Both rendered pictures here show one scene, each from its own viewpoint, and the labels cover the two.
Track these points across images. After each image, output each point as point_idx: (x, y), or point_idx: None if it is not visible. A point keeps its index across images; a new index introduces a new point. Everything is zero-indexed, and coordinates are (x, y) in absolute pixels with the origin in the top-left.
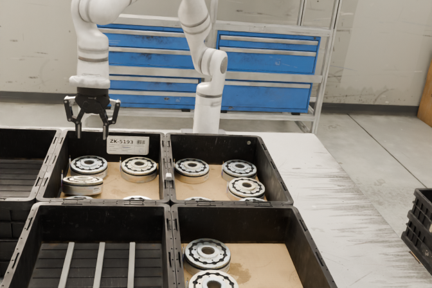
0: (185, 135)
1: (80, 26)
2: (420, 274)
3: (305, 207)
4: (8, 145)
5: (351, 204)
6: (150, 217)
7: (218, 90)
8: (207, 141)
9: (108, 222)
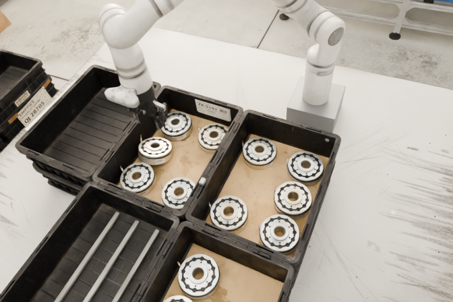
0: (262, 116)
1: None
2: None
3: (381, 211)
4: None
5: (443, 224)
6: (166, 222)
7: (327, 62)
8: (284, 127)
9: (138, 212)
